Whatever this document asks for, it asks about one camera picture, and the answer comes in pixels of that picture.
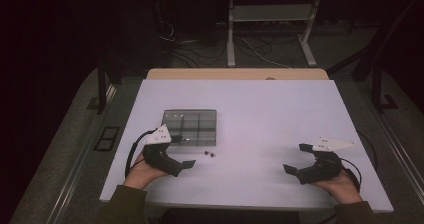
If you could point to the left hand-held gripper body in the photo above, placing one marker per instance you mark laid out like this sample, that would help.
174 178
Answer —
156 155

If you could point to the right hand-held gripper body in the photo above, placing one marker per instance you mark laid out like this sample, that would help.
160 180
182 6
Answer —
325 169

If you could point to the clear plastic compartment box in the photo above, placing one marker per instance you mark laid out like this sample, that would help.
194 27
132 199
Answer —
196 125

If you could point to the person's left hand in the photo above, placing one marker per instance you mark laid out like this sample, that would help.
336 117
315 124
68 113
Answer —
141 175

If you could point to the person's right hand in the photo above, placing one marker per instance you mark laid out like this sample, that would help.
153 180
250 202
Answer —
343 189

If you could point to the black floor outlet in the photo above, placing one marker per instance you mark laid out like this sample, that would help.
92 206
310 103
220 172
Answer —
106 138

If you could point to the person's dark clothed torso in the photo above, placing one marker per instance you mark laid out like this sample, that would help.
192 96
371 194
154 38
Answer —
233 217

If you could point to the black metal stand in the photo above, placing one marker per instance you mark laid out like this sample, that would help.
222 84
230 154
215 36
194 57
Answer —
377 84
101 90

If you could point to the wooden table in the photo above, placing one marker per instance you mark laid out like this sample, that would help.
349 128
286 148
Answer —
233 74

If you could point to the white metal stand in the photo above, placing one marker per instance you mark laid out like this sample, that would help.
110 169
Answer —
230 34

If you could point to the aluminium rail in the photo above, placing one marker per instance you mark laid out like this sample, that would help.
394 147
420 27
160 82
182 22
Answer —
400 150
71 184

